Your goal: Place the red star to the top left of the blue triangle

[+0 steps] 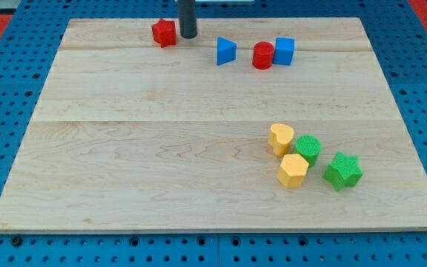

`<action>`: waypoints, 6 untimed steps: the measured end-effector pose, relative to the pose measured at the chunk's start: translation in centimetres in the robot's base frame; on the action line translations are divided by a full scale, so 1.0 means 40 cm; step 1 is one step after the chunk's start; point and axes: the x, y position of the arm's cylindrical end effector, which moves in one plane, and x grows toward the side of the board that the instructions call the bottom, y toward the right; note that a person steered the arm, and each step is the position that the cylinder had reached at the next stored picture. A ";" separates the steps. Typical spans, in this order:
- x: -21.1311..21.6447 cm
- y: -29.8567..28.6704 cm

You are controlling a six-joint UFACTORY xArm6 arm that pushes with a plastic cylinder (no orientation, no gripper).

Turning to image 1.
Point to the red cylinder block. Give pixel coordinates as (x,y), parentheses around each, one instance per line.
(263,55)

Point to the red star block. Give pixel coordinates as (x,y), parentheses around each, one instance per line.
(164,32)

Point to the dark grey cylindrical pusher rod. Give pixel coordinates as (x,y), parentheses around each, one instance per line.
(187,18)

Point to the light wooden board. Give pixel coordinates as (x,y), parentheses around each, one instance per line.
(131,138)

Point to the blue triangle block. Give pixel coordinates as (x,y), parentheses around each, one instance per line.
(225,51)

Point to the green cylinder block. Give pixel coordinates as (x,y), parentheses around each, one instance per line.
(309,147)

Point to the yellow heart block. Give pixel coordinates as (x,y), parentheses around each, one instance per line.
(280,138)

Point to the blue cube block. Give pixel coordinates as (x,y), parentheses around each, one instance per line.
(284,51)

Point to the green star block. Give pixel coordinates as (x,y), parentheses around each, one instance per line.
(343,171)

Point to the yellow hexagon block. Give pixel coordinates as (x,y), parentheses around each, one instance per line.
(292,170)

